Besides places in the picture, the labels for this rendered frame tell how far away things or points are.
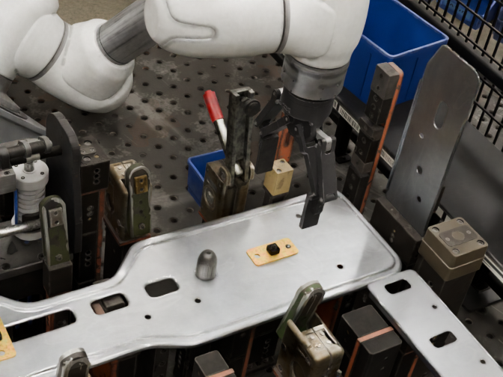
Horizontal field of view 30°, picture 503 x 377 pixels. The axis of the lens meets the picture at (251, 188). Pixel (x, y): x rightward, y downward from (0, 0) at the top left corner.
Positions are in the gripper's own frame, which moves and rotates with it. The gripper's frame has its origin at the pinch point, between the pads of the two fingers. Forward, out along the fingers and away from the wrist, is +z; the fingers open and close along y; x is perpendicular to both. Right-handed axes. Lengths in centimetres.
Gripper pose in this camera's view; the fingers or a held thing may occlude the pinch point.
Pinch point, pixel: (286, 192)
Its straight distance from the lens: 146.3
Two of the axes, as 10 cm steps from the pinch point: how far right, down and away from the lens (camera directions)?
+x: 8.6, -2.3, 4.6
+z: -1.5, 7.5, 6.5
